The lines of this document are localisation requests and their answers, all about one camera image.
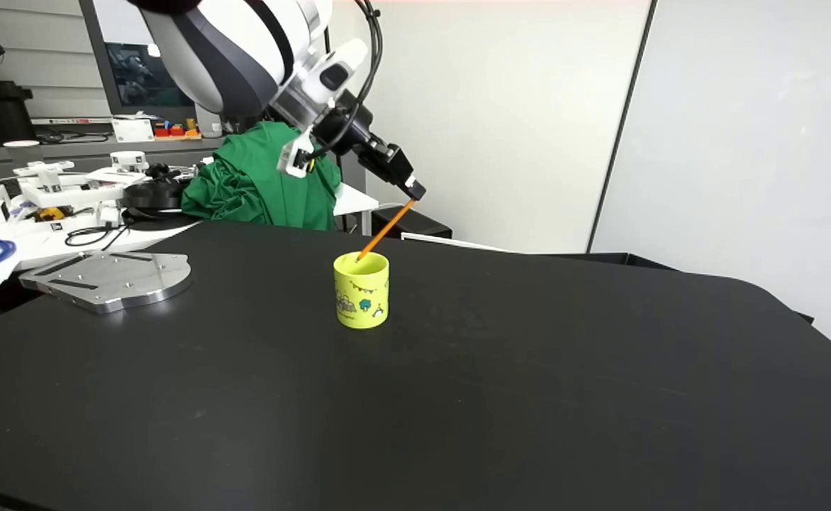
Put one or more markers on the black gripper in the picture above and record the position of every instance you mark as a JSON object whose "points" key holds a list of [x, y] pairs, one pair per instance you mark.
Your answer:
{"points": [[346, 129]]}

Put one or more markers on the orange hex key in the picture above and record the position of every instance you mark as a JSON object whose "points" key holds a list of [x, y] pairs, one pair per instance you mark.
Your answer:
{"points": [[388, 229]]}

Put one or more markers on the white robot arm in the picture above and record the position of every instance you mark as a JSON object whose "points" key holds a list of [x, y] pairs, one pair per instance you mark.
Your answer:
{"points": [[261, 59]]}

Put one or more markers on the yellow-green printed mug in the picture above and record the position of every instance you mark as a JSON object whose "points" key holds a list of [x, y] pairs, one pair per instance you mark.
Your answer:
{"points": [[361, 292]]}

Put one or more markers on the black box on floor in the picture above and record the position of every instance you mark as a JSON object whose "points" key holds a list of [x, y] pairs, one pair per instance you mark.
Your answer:
{"points": [[410, 224]]}

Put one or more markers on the green cloth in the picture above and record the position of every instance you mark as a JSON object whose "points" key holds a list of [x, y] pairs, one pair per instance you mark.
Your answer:
{"points": [[242, 183]]}

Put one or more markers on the black table mat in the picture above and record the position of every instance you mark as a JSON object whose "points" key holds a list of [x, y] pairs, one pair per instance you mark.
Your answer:
{"points": [[498, 384]]}

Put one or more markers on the black round device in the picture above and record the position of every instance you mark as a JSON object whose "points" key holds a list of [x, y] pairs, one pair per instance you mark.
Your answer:
{"points": [[158, 200]]}

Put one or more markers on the black vertical pole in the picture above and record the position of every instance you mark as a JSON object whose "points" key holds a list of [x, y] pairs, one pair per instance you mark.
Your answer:
{"points": [[622, 120]]}

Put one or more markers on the grey metal plate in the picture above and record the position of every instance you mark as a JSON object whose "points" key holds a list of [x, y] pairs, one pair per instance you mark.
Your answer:
{"points": [[112, 283]]}

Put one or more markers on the white mechanical parts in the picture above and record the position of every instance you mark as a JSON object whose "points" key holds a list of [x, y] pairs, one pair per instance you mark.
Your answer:
{"points": [[40, 185]]}

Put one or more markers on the dark monitor window frame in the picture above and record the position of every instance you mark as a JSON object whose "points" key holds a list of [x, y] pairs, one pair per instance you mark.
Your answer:
{"points": [[129, 65]]}

